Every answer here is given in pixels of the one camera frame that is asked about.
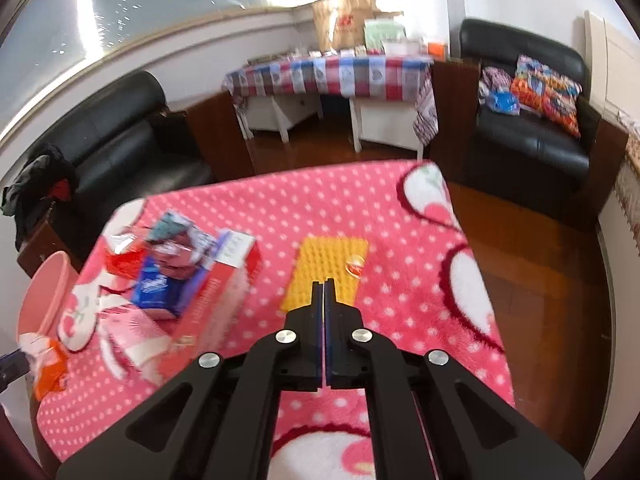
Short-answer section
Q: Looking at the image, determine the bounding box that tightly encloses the pink polka dot blanket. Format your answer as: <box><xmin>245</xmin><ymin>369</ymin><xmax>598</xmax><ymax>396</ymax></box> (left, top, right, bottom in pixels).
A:
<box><xmin>37</xmin><ymin>160</ymin><xmax>516</xmax><ymax>480</ymax></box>

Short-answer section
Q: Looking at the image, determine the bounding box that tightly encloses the blue tissue packet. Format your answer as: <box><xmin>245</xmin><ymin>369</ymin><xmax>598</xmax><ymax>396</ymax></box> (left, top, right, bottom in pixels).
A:
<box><xmin>131</xmin><ymin>255</ymin><xmax>206</xmax><ymax>318</ymax></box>

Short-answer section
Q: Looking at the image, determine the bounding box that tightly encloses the pink white packet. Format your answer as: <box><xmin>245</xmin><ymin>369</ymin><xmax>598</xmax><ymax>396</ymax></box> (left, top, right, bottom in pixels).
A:
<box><xmin>97</xmin><ymin>305</ymin><xmax>176</xmax><ymax>386</ymax></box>

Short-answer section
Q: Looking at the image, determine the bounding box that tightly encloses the pink plastic bucket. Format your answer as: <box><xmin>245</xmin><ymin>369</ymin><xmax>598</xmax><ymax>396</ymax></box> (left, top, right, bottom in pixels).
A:
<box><xmin>17</xmin><ymin>251</ymin><xmax>78</xmax><ymax>346</ymax></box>

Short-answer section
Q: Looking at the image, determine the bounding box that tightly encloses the blue plastic packet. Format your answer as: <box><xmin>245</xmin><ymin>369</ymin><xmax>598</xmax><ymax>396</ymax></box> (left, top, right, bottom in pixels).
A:
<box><xmin>487</xmin><ymin>91</ymin><xmax>521</xmax><ymax>115</ymax></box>

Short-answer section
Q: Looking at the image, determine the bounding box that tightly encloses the white wall panel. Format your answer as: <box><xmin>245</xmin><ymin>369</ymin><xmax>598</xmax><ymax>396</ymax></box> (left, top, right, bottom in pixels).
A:
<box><xmin>585</xmin><ymin>10</ymin><xmax>640</xmax><ymax>126</ymax></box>

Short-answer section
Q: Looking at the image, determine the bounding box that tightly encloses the row of small boxes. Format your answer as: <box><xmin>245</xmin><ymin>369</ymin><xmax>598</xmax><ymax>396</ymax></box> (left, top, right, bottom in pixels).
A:
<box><xmin>247</xmin><ymin>46</ymin><xmax>366</xmax><ymax>62</ymax></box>

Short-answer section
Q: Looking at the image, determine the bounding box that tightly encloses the dark wooden armrest panel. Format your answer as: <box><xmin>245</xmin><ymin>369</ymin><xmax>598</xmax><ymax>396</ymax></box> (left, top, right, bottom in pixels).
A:
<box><xmin>17</xmin><ymin>210</ymin><xmax>83</xmax><ymax>278</ymax></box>
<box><xmin>185</xmin><ymin>90</ymin><xmax>256</xmax><ymax>182</ymax></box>

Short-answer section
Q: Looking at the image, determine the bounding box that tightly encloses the black leather armchair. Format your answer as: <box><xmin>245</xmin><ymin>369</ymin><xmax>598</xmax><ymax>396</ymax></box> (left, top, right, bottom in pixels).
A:
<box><xmin>430</xmin><ymin>19</ymin><xmax>628</xmax><ymax>231</ymax></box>

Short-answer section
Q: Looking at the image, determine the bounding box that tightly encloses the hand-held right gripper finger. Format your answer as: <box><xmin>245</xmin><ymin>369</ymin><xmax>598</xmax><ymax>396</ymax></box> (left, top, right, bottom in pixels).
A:
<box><xmin>326</xmin><ymin>279</ymin><xmax>586</xmax><ymax>480</ymax></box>
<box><xmin>56</xmin><ymin>280</ymin><xmax>326</xmax><ymax>480</ymax></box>

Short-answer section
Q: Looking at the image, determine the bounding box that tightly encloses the dark clothes pile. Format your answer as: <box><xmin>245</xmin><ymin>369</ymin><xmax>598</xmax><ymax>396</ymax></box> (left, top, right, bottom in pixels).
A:
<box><xmin>1</xmin><ymin>142</ymin><xmax>78</xmax><ymax>251</ymax></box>

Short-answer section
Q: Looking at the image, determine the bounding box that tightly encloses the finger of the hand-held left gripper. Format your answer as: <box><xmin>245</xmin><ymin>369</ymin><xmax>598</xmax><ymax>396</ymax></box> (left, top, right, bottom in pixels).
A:
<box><xmin>0</xmin><ymin>351</ymin><xmax>28</xmax><ymax>391</ymax></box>

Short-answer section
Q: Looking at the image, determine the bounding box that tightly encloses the long red cardboard box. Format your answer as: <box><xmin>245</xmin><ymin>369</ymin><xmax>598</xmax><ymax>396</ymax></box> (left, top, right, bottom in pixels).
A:
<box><xmin>172</xmin><ymin>230</ymin><xmax>263</xmax><ymax>361</ymax></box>

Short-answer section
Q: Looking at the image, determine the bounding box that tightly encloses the checkered tablecloth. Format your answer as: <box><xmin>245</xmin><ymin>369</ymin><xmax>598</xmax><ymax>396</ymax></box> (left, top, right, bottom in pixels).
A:
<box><xmin>223</xmin><ymin>54</ymin><xmax>440</xmax><ymax>148</ymax></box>

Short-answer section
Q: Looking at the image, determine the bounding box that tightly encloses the beige lace cloth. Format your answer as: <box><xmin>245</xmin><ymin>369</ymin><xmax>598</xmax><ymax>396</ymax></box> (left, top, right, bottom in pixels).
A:
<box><xmin>614</xmin><ymin>125</ymin><xmax>640</xmax><ymax>256</ymax></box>

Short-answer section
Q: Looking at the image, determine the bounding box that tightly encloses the colourful patterned pillow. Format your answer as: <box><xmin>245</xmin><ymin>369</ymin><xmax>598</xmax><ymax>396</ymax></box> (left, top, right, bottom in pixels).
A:
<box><xmin>510</xmin><ymin>55</ymin><xmax>583</xmax><ymax>138</ymax></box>

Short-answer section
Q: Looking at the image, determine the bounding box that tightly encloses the pale green box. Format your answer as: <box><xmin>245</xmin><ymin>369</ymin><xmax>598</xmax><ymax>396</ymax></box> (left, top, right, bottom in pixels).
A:
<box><xmin>363</xmin><ymin>19</ymin><xmax>406</xmax><ymax>53</ymax></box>

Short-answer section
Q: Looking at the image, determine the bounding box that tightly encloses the blue white patterned packet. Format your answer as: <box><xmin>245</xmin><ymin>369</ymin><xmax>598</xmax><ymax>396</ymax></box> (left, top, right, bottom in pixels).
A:
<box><xmin>147</xmin><ymin>210</ymin><xmax>216</xmax><ymax>276</ymax></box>

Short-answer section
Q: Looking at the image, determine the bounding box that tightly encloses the black leather sofa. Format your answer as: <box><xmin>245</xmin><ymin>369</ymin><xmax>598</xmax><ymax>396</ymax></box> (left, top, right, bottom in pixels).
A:
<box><xmin>32</xmin><ymin>70</ymin><xmax>216</xmax><ymax>261</ymax></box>

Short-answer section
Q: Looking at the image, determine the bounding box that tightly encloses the yellow foam fruit net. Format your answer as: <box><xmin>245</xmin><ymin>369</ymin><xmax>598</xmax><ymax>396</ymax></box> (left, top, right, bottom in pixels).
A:
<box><xmin>280</xmin><ymin>236</ymin><xmax>370</xmax><ymax>313</ymax></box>

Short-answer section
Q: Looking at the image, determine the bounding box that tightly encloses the brown paper bag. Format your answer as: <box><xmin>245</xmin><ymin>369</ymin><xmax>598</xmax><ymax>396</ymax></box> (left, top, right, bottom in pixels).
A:
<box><xmin>312</xmin><ymin>0</ymin><xmax>373</xmax><ymax>53</ymax></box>

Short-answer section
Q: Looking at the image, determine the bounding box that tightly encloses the white table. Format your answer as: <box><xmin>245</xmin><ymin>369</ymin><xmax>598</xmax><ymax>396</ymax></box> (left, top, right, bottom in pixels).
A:
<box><xmin>242</xmin><ymin>92</ymin><xmax>421</xmax><ymax>153</ymax></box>

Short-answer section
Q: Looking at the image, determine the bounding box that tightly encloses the orange plastic wrapper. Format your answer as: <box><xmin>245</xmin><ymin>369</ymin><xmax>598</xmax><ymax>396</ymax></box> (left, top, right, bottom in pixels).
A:
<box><xmin>20</xmin><ymin>334</ymin><xmax>71</xmax><ymax>401</ymax></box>

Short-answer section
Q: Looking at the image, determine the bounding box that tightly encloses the red crinkled wrapper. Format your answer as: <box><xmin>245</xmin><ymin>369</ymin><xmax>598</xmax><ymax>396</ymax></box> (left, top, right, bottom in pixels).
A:
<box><xmin>102</xmin><ymin>232</ymin><xmax>151</xmax><ymax>281</ymax></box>

